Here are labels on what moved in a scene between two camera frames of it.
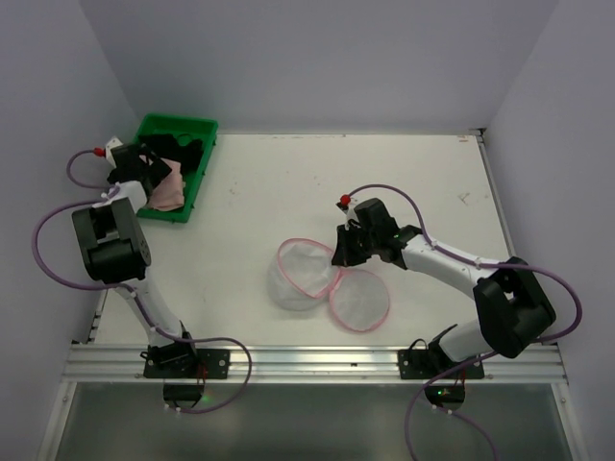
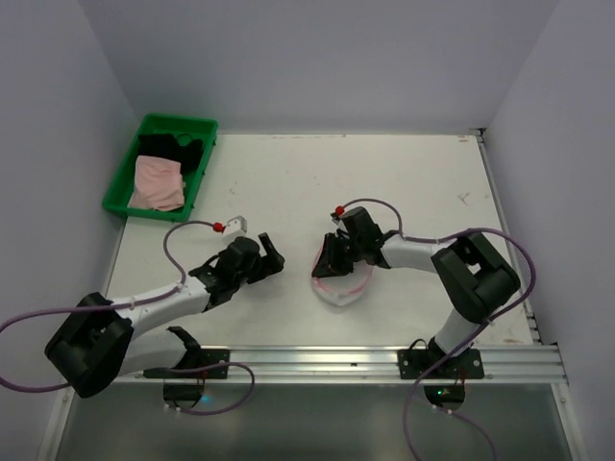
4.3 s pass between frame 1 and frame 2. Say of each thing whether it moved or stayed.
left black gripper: moved
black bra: stayed
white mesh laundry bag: moved
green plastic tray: stayed
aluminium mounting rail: stayed
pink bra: stayed
